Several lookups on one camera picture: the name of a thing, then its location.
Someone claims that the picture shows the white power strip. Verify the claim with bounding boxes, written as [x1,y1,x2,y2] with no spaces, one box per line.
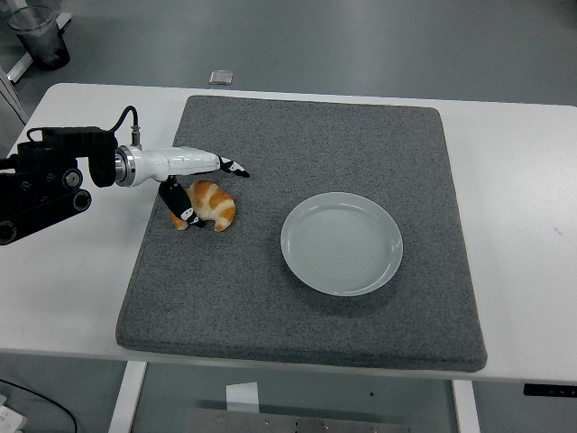
[0,394,27,433]

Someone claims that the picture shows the thin black floor cable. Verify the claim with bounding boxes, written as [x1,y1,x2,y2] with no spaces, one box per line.
[0,377,78,433]

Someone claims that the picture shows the black bin with clear bag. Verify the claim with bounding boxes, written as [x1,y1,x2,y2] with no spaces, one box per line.
[7,5,72,71]

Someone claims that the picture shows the golden croissant bread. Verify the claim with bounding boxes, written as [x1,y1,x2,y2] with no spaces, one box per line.
[169,180,237,233]

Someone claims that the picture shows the round pale grey plate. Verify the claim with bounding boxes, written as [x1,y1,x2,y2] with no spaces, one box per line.
[280,191,405,298]

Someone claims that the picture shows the grey metal plate with screws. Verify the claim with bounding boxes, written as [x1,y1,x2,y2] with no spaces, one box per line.
[184,408,412,433]

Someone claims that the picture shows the grey speckled square mat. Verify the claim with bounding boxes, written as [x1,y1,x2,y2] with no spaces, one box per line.
[115,94,489,373]

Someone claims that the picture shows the white table foot bar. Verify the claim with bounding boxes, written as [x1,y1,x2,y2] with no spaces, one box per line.
[6,12,73,85]

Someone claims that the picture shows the white table leg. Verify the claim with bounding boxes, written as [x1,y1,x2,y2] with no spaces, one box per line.
[450,379,481,433]
[107,360,149,433]

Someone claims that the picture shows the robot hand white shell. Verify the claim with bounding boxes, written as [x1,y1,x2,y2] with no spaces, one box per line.
[130,146,251,230]

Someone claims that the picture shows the black table control panel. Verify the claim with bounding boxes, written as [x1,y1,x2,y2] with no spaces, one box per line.
[523,383,577,398]

